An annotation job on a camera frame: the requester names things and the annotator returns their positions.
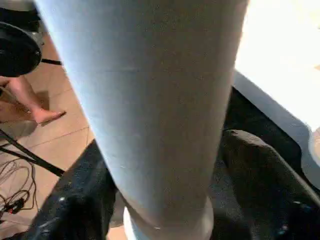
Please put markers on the black round disc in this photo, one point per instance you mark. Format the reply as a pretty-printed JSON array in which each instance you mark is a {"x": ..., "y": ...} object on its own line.
[{"x": 17, "y": 52}]

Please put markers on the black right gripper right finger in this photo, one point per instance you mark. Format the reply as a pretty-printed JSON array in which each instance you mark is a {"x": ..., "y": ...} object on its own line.
[{"x": 280, "y": 200}]

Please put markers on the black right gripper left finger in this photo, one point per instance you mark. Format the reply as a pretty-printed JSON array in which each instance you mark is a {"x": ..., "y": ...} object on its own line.
[{"x": 75, "y": 200}]

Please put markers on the bare human foot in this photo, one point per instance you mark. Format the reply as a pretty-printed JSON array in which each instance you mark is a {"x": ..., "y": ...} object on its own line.
[{"x": 25, "y": 95}]

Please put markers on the white plastic table top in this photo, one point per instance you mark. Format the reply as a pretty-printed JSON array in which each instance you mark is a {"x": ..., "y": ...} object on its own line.
[{"x": 280, "y": 50}]

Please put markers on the black stand leg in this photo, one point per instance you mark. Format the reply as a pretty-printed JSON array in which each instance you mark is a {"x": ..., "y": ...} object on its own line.
[{"x": 35, "y": 157}]

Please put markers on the white plastic table leg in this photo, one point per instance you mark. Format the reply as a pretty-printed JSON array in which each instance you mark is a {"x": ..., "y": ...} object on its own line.
[{"x": 150, "y": 100}]

